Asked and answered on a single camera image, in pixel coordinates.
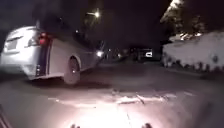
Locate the dark asphalt road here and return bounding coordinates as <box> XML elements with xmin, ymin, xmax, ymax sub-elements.
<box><xmin>0</xmin><ymin>60</ymin><xmax>224</xmax><ymax>128</ymax></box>

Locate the vehicle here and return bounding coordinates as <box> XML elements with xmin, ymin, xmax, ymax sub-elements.
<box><xmin>135</xmin><ymin>48</ymin><xmax>155</xmax><ymax>62</ymax></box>

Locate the street lamp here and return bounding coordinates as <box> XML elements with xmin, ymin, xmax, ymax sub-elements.
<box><xmin>85</xmin><ymin>9</ymin><xmax>102</xmax><ymax>20</ymax></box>

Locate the white car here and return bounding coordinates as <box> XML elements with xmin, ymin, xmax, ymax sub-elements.
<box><xmin>0</xmin><ymin>25</ymin><xmax>106</xmax><ymax>86</ymax></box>

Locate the tree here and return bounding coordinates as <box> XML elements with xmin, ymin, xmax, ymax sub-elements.
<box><xmin>159</xmin><ymin>0</ymin><xmax>209</xmax><ymax>42</ymax></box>

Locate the white wall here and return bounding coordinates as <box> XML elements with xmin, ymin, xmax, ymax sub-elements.
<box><xmin>162</xmin><ymin>30</ymin><xmax>224</xmax><ymax>74</ymax></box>

